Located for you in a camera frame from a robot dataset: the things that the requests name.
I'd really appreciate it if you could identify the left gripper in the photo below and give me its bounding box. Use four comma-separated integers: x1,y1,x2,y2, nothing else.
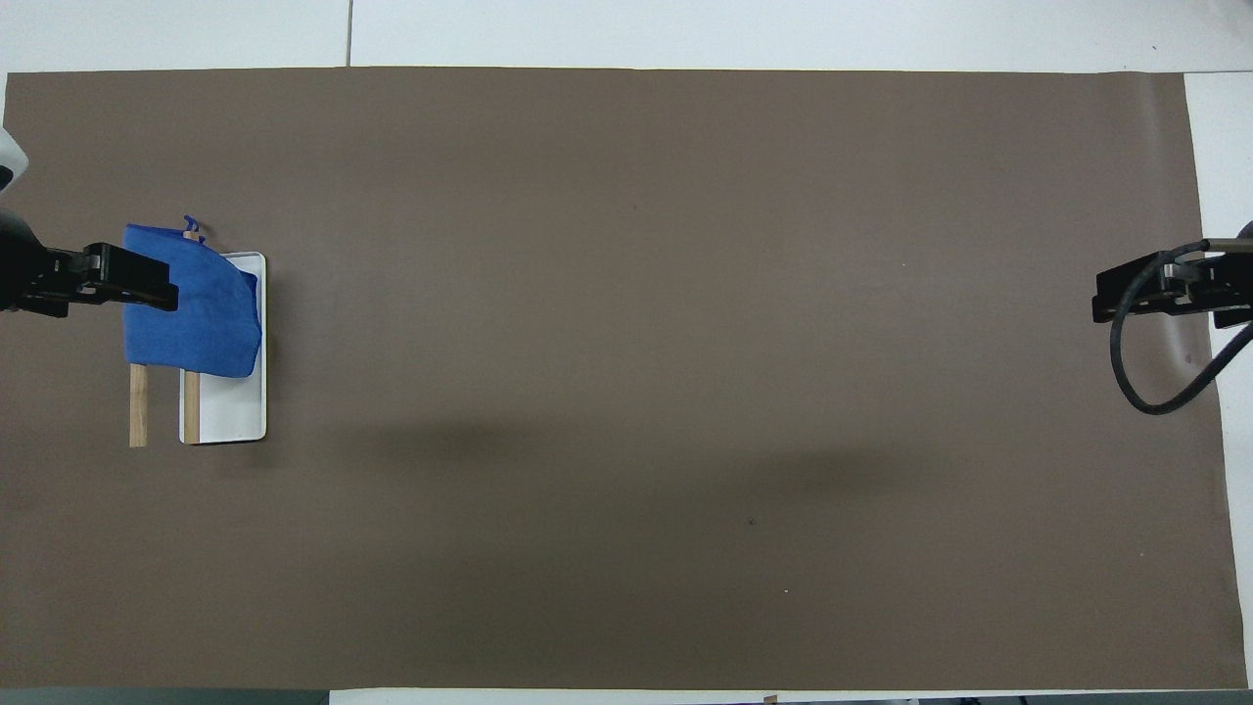
0,208,91,319

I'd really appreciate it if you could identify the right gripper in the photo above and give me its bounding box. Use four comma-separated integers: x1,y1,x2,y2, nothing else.
1190,221,1253,331

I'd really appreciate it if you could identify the blue towel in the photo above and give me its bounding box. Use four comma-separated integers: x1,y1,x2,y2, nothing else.
121,214,264,381

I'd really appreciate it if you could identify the wooden towel rack white base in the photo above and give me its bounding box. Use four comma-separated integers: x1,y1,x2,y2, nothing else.
129,229,268,449

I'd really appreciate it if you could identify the black cable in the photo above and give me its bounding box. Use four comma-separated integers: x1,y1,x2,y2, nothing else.
1108,237,1253,417

